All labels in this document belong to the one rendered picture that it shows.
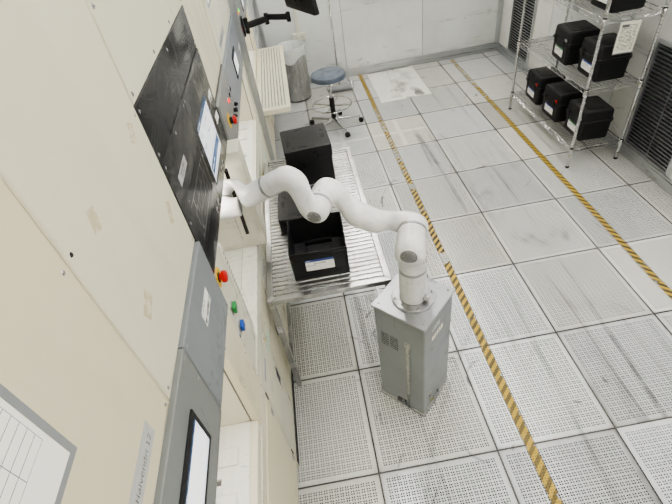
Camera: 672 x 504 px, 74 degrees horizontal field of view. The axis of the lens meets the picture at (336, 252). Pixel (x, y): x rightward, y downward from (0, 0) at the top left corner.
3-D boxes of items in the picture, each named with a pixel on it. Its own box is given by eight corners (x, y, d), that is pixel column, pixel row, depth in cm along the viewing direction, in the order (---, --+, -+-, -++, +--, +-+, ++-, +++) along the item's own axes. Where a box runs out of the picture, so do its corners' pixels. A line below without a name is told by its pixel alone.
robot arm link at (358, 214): (417, 260, 180) (421, 233, 191) (431, 241, 171) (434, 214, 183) (302, 212, 177) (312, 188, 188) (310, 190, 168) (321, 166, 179)
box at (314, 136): (336, 179, 281) (331, 143, 264) (292, 189, 279) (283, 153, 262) (328, 156, 302) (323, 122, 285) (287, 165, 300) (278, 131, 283)
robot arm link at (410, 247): (428, 259, 193) (428, 216, 177) (424, 291, 181) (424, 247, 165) (400, 257, 197) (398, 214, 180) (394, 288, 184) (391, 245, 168)
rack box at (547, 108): (537, 110, 426) (542, 83, 409) (566, 104, 427) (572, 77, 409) (553, 124, 404) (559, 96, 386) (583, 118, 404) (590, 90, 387)
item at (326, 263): (295, 281, 220) (287, 256, 208) (293, 244, 241) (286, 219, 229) (350, 272, 220) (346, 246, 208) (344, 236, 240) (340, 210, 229)
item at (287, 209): (333, 227, 247) (330, 208, 238) (281, 236, 247) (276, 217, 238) (328, 196, 269) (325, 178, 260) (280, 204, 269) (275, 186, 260)
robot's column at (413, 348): (448, 378, 255) (455, 288, 204) (424, 417, 240) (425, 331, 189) (406, 356, 269) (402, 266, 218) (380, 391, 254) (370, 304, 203)
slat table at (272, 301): (397, 367, 264) (391, 279, 213) (297, 386, 264) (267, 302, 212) (359, 229, 360) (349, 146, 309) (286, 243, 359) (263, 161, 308)
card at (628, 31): (634, 52, 322) (646, 12, 304) (611, 56, 322) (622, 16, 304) (631, 50, 324) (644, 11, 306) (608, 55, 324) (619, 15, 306)
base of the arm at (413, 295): (442, 291, 204) (443, 262, 191) (421, 319, 193) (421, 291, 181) (405, 276, 213) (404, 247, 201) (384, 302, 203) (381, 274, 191)
